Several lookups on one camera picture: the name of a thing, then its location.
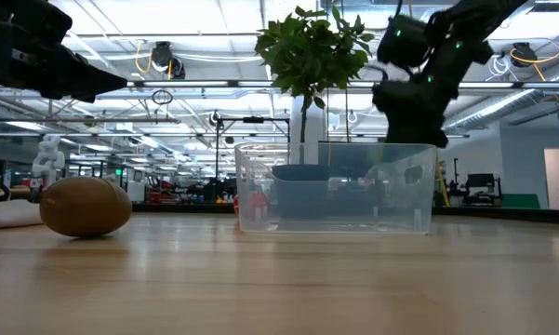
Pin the black table frame rail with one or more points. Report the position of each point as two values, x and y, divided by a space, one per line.
181 207

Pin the green floor box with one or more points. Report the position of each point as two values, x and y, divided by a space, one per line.
521 201

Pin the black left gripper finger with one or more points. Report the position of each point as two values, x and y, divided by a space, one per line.
76 90
102 79

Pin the white folded cloth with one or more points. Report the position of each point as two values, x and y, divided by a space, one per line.
7 214

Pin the green leafy potted tree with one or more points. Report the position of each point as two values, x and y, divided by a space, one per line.
309 51

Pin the black metal stand frame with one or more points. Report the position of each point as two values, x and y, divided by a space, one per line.
217 149

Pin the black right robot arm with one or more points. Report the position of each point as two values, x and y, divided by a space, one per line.
451 46

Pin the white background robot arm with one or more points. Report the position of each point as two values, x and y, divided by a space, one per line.
49 158

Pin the black background machine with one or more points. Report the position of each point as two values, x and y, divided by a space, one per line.
481 186

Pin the white building column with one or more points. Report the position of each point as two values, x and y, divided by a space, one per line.
314 125

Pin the brown toy kiwi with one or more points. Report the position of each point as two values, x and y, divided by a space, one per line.
84 207

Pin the clear plastic tupperware container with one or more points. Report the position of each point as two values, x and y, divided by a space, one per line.
335 218

